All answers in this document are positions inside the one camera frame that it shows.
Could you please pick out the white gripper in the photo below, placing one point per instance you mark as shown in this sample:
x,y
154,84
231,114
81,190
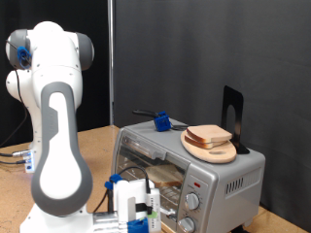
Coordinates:
x,y
132,194

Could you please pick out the white bread slice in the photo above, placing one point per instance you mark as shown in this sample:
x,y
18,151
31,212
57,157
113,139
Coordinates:
x,y
163,174

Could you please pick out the metal spatula with blue block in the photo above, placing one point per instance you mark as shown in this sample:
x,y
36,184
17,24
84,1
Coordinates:
x,y
162,123

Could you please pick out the silver knob at oven bottom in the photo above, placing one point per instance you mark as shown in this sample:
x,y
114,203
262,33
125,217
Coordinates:
x,y
187,225

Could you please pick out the red oven indicator light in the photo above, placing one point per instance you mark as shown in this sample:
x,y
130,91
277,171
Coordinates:
x,y
197,185

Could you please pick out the silver toaster oven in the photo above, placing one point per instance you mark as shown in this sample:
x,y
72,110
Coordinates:
x,y
207,181

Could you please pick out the silver knob below red light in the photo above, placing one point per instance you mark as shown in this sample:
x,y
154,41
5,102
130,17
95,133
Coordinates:
x,y
192,201

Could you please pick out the oval wooden cutting board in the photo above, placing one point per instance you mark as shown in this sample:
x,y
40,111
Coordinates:
x,y
210,155

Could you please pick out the bread slice with brown crust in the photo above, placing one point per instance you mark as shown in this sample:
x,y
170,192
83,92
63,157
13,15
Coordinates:
x,y
209,132
200,144

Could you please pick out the black metal bookend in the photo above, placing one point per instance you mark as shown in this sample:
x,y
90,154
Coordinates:
x,y
239,106

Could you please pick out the black fabric backdrop curtain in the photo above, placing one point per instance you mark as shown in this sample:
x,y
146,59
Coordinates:
x,y
97,81

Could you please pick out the vertical metal pole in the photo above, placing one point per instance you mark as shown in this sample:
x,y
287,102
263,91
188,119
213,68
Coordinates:
x,y
111,64

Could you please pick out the grey fabric backdrop curtain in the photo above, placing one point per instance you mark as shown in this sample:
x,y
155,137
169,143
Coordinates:
x,y
226,48

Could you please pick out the silver wrist camera blue mount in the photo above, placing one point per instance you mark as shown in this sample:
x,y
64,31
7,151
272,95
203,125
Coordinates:
x,y
142,223

